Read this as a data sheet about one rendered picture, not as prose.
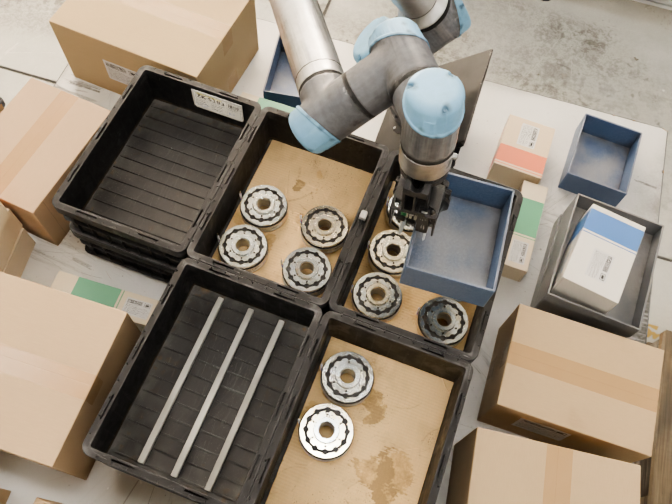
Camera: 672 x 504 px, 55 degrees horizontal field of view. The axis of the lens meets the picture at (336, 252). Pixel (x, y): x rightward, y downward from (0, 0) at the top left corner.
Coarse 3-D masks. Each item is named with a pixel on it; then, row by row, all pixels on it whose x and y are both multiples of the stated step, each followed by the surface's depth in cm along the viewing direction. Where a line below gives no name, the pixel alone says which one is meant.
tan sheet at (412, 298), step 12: (384, 204) 146; (384, 216) 145; (384, 228) 144; (360, 264) 140; (360, 276) 138; (408, 288) 138; (348, 300) 136; (408, 300) 136; (420, 300) 137; (408, 312) 135; (468, 312) 136; (396, 324) 134; (408, 324) 134; (444, 324) 135; (456, 348) 132
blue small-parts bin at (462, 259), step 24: (456, 192) 118; (480, 192) 116; (504, 192) 114; (456, 216) 117; (480, 216) 118; (504, 216) 114; (432, 240) 115; (456, 240) 115; (480, 240) 116; (504, 240) 108; (408, 264) 113; (432, 264) 113; (456, 264) 113; (480, 264) 114; (432, 288) 110; (456, 288) 107; (480, 288) 105
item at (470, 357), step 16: (384, 176) 139; (368, 208) 134; (512, 224) 134; (352, 256) 129; (336, 288) 126; (496, 288) 128; (336, 304) 125; (368, 320) 124; (480, 320) 125; (416, 336) 123; (480, 336) 123; (448, 352) 122; (464, 352) 122
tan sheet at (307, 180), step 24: (264, 168) 149; (288, 168) 149; (312, 168) 149; (336, 168) 150; (288, 192) 146; (312, 192) 147; (336, 192) 147; (360, 192) 147; (240, 216) 143; (288, 216) 144; (288, 240) 141; (264, 264) 138
